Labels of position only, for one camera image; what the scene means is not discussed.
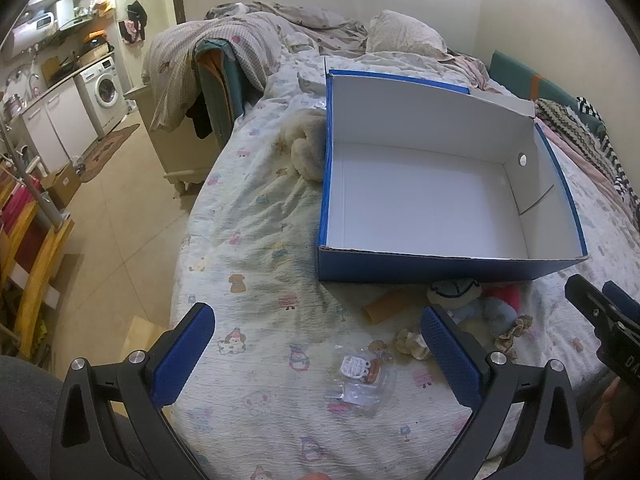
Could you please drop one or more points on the checked grey duvet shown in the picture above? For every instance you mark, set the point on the checked grey duvet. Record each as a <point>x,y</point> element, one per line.
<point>240,35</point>

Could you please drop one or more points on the white washing machine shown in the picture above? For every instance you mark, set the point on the white washing machine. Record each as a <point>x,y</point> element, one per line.
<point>105,90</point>

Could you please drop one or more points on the teal padded bed rail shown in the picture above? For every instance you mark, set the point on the teal padded bed rail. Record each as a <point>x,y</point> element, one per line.
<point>235,87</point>

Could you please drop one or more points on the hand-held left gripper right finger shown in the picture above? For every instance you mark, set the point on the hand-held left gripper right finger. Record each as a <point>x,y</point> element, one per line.
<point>450,360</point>

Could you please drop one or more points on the light blue plush toy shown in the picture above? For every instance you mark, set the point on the light blue plush toy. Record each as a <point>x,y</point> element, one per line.
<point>480,312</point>

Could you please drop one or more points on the white floor cabinet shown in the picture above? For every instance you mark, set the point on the white floor cabinet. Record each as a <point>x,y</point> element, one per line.
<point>60,120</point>

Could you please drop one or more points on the red cloth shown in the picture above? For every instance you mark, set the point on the red cloth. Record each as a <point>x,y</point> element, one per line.
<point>17,205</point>

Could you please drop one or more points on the teal padded headboard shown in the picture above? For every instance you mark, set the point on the teal padded headboard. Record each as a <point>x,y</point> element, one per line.
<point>510,72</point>

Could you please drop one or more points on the brown patterned rug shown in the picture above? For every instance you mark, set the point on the brown patterned rug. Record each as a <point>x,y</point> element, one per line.
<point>107,152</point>

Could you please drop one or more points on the brown cardboard tube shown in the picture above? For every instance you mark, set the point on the brown cardboard tube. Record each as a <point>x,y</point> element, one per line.
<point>387,306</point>

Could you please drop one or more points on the beige fluffy plush toy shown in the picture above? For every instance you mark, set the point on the beige fluffy plush toy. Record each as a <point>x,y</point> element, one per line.
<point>302,145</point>

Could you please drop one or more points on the clear plastic toy packet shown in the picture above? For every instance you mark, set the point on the clear plastic toy packet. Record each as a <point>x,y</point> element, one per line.
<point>357,377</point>

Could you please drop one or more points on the white water heater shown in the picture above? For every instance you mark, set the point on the white water heater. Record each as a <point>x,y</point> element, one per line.
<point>30,27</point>

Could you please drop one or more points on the beige patterned scrunchie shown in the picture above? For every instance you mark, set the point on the beige patterned scrunchie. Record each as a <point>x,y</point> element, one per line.
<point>515,335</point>

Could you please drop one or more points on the light wooden board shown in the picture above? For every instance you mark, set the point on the light wooden board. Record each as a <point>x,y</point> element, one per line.
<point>142,337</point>

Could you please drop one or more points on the striped knitted cloth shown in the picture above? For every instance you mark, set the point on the striped knitted cloth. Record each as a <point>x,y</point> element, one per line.
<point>570,120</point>

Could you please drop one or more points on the person's right hand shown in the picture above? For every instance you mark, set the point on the person's right hand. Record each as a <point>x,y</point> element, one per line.
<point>607,425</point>

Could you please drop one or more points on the white fluffy plush toy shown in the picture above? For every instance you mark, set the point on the white fluffy plush toy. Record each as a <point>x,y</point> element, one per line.
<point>412,344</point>

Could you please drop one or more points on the beige patterned pillow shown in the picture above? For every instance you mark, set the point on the beige patterned pillow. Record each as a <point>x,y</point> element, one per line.
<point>405,32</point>

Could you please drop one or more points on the black garment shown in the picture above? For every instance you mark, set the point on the black garment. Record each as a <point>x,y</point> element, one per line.
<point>202,117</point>

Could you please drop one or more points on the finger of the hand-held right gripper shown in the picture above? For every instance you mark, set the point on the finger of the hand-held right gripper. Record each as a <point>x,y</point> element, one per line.
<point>582,295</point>
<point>620,302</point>

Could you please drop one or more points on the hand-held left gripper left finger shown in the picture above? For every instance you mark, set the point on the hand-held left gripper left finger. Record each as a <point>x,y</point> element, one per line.
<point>182,360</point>

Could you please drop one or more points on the yellow wooden rack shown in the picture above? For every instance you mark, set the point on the yellow wooden rack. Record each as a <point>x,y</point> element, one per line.
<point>47,260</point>

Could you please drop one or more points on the blue and white cardboard box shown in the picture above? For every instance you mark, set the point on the blue and white cardboard box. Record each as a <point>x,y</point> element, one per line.
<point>425,195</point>

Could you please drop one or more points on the beige wooden crib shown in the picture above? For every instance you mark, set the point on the beige wooden crib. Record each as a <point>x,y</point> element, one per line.
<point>150,127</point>

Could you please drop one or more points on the hanging dark clothes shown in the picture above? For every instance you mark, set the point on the hanging dark clothes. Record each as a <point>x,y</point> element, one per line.
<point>135,20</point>

